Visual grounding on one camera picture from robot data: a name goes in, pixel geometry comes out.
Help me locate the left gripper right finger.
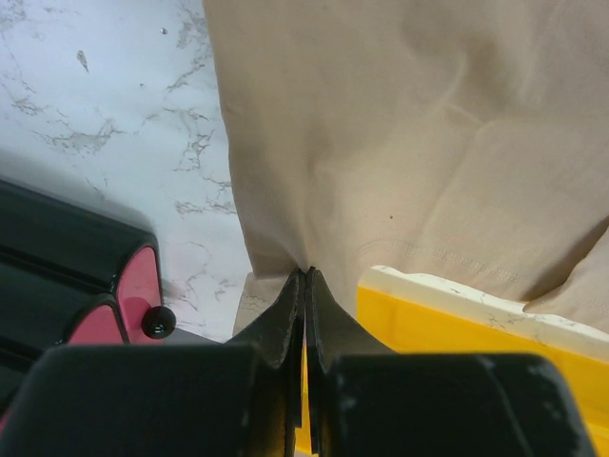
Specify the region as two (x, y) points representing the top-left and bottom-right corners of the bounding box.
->
(304, 269), (595, 456)

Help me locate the black pink drawer unit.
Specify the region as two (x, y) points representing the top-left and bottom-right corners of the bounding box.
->
(1, 181), (176, 419)

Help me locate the beige t-shirt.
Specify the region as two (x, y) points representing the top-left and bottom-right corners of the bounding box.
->
(204, 1), (608, 330)

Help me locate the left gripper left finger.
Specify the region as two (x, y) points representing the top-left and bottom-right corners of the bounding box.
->
(1, 271), (305, 456)

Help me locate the yellow plastic bin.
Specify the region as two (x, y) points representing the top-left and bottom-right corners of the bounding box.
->
(296, 269), (608, 456)

